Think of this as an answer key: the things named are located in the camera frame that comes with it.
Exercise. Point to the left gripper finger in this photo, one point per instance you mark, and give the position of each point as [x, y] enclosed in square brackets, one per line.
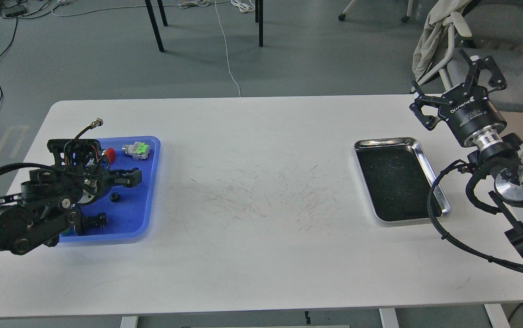
[126, 178]

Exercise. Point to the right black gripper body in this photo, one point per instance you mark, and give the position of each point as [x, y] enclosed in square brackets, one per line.
[470, 113]

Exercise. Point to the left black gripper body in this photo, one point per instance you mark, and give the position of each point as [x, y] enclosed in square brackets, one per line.
[84, 160]

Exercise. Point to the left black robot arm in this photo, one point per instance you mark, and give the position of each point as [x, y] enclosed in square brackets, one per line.
[51, 200]

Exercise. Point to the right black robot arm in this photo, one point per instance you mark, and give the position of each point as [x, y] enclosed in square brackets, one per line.
[496, 181]

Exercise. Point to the blue plastic tray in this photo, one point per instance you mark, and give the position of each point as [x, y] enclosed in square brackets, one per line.
[130, 217]

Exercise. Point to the silver metal tray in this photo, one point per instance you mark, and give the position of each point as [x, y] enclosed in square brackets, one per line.
[398, 178]

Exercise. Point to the green grey connector block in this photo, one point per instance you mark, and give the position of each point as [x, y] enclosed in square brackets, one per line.
[137, 150]

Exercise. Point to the beige jacket on chair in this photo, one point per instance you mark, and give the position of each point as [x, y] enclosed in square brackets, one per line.
[432, 32]

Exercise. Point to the red push button switch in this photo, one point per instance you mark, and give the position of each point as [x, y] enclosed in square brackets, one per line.
[109, 155]

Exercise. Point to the black selector switch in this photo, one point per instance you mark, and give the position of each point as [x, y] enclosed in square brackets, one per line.
[99, 220]

